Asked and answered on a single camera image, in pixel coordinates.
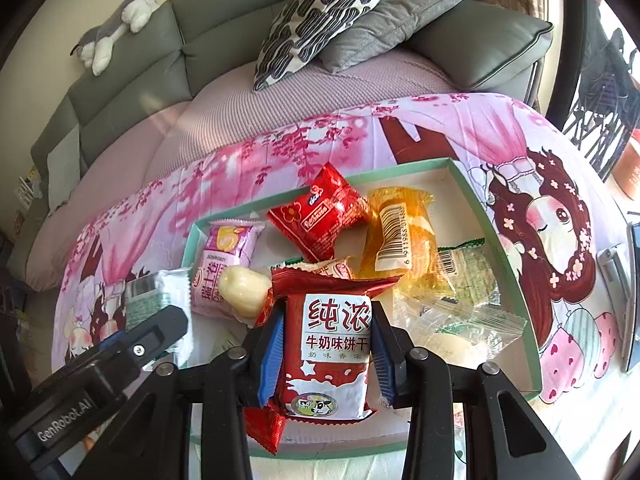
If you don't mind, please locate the orange plant pot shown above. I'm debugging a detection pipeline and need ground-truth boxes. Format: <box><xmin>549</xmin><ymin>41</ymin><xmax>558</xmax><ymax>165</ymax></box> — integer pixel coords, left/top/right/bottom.
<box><xmin>617</xmin><ymin>132</ymin><xmax>640</xmax><ymax>196</ymax></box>

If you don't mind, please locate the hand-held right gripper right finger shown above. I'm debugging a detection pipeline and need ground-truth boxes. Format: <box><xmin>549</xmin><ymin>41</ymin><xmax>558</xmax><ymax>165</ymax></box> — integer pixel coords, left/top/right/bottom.
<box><xmin>370</xmin><ymin>300</ymin><xmax>581</xmax><ymax>480</ymax></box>

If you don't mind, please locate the pink swiss roll packet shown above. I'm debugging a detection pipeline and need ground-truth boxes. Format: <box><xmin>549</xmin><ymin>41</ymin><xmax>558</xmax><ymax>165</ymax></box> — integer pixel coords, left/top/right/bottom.
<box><xmin>192</xmin><ymin>220</ymin><xmax>266</xmax><ymax>321</ymax></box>

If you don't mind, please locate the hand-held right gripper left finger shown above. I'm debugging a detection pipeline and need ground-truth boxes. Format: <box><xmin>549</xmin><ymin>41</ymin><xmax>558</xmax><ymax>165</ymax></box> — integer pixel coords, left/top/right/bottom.
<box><xmin>92</xmin><ymin>300</ymin><xmax>288</xmax><ymax>480</ymax></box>

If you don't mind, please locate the grey white plush toy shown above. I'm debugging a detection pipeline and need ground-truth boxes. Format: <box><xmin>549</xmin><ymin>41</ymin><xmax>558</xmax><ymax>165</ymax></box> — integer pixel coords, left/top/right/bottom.
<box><xmin>70</xmin><ymin>0</ymin><xmax>161</xmax><ymax>77</ymax></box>

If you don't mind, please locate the red milk biscuit packet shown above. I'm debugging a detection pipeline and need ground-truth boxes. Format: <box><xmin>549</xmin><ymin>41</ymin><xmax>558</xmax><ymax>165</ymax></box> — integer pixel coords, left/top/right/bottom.
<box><xmin>244</xmin><ymin>267</ymin><xmax>403</xmax><ymax>456</ymax></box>

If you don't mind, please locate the pink sofa cover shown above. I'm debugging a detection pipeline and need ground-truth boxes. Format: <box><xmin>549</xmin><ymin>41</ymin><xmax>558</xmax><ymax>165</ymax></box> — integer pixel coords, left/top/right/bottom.
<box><xmin>25</xmin><ymin>57</ymin><xmax>453</xmax><ymax>291</ymax></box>

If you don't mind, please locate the printed pink blanket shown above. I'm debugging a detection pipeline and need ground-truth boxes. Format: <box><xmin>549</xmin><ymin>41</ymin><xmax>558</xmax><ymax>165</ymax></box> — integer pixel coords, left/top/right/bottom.
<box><xmin>50</xmin><ymin>92</ymin><xmax>640</xmax><ymax>480</ymax></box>

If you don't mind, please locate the grey sofa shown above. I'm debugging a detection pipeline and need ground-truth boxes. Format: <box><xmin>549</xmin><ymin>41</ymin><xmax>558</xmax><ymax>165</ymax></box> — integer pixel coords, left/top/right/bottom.
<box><xmin>7</xmin><ymin>0</ymin><xmax>556</xmax><ymax>281</ymax></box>

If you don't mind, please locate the clear green-edged cracker packet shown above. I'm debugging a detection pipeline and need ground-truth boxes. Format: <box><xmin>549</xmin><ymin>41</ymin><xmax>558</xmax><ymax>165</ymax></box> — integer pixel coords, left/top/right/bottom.
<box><xmin>437</xmin><ymin>237</ymin><xmax>501</xmax><ymax>306</ymax></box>

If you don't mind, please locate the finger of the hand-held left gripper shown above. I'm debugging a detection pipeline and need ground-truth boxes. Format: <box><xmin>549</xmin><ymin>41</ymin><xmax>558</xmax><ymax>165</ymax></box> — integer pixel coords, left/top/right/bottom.
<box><xmin>65</xmin><ymin>305</ymin><xmax>190</xmax><ymax>378</ymax></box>

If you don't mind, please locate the white side rack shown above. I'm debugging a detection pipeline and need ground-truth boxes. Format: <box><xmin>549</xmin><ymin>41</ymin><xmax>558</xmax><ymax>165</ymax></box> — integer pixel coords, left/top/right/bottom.
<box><xmin>15</xmin><ymin>165</ymin><xmax>43</xmax><ymax>221</ymax></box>

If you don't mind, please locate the black metal rack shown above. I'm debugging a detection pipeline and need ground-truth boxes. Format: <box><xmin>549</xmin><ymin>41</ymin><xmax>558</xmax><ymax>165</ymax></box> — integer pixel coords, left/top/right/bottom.
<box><xmin>562</xmin><ymin>30</ymin><xmax>640</xmax><ymax>181</ymax></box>

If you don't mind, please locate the orange cake packet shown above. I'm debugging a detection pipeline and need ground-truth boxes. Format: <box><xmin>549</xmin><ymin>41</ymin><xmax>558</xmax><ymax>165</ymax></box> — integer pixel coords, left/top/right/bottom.
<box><xmin>357</xmin><ymin>186</ymin><xmax>458</xmax><ymax>301</ymax></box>

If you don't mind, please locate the red flower-print wafer packet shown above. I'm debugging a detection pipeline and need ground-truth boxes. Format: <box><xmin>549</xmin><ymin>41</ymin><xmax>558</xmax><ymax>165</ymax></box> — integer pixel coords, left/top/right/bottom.
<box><xmin>266</xmin><ymin>162</ymin><xmax>371</xmax><ymax>251</ymax></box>

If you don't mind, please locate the grey flat device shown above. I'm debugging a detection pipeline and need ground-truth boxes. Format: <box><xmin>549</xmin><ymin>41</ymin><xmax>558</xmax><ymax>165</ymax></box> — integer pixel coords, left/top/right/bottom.
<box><xmin>597</xmin><ymin>242</ymin><xmax>636</xmax><ymax>373</ymax></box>

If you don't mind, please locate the small teal snack packet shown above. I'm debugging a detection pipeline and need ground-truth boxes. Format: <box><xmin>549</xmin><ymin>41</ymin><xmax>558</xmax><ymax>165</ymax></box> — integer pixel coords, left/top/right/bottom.
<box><xmin>122</xmin><ymin>267</ymin><xmax>193</xmax><ymax>366</ymax></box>

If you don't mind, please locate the beige orange bread packet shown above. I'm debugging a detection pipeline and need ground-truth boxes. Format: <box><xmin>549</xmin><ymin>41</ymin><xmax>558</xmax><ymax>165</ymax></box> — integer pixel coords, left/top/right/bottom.
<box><xmin>300</xmin><ymin>256</ymin><xmax>356</xmax><ymax>281</ymax></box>

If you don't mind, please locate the grey pillow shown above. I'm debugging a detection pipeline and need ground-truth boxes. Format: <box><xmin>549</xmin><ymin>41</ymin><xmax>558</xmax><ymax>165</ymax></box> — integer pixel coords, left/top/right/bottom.
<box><xmin>315</xmin><ymin>0</ymin><xmax>478</xmax><ymax>72</ymax></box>

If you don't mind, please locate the black white patterned pillow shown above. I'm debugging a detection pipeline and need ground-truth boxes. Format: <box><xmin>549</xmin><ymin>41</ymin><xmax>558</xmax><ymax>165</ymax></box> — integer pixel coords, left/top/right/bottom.
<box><xmin>252</xmin><ymin>0</ymin><xmax>393</xmax><ymax>92</ymax></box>

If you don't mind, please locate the small white candy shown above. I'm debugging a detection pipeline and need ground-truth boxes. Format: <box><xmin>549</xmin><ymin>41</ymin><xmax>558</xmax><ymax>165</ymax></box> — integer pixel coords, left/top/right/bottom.
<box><xmin>221</xmin><ymin>266</ymin><xmax>273</xmax><ymax>321</ymax></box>

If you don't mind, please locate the clear packet with white pastry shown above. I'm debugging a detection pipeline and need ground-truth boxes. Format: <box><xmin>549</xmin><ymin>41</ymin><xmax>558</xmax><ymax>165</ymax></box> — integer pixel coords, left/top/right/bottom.
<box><xmin>392</xmin><ymin>290</ymin><xmax>528</xmax><ymax>361</ymax></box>

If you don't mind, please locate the white box with teal rim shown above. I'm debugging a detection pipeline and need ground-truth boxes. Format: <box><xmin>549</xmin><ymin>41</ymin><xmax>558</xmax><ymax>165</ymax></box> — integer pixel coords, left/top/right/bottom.
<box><xmin>180</xmin><ymin>157</ymin><xmax>543</xmax><ymax>461</ymax></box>

